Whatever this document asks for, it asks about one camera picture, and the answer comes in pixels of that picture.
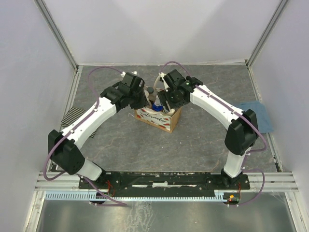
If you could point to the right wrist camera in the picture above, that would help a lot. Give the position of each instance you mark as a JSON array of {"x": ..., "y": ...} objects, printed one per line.
[{"x": 173, "y": 80}]

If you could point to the blue orange spray bottle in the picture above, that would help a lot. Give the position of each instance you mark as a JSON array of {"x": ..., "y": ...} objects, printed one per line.
[{"x": 157, "y": 106}]

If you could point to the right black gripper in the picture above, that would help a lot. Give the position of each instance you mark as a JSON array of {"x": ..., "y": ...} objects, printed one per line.
[{"x": 164, "y": 95}]

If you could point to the black white striped cloth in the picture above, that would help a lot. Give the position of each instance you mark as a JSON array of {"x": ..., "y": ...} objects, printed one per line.
[{"x": 71, "y": 116}]

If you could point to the left aluminium frame post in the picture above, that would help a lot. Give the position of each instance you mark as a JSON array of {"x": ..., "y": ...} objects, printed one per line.
[{"x": 56, "y": 32}]

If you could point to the right aluminium frame post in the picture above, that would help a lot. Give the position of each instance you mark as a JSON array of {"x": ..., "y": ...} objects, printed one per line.
[{"x": 267, "y": 31}]

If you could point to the pink beige bottle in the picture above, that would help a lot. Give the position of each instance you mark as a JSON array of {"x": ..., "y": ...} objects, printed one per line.
[{"x": 147, "y": 98}]

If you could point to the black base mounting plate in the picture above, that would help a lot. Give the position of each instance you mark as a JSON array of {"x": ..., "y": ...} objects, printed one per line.
[{"x": 200, "y": 180}]

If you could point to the aluminium frame post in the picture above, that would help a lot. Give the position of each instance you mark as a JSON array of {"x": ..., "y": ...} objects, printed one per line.
[
  {"x": 56, "y": 32},
  {"x": 267, "y": 31}
]

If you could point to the watermelon print canvas bag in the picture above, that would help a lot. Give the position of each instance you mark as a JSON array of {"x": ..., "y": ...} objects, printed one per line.
[{"x": 158, "y": 119}]

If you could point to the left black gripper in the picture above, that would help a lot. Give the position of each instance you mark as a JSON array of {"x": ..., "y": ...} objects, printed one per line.
[{"x": 143, "y": 103}]

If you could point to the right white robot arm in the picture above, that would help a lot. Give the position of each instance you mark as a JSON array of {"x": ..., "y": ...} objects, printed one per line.
[{"x": 240, "y": 125}]

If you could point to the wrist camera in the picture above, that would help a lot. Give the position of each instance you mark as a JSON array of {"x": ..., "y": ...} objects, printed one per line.
[
  {"x": 132, "y": 81},
  {"x": 173, "y": 80}
]

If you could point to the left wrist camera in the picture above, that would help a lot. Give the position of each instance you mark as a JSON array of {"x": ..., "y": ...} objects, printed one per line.
[{"x": 132, "y": 81}]

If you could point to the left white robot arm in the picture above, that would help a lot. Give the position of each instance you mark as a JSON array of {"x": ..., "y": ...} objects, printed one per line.
[{"x": 64, "y": 146}]

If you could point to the blue folded cloth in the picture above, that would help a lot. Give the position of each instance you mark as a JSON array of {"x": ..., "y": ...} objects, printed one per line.
[{"x": 263, "y": 119}]

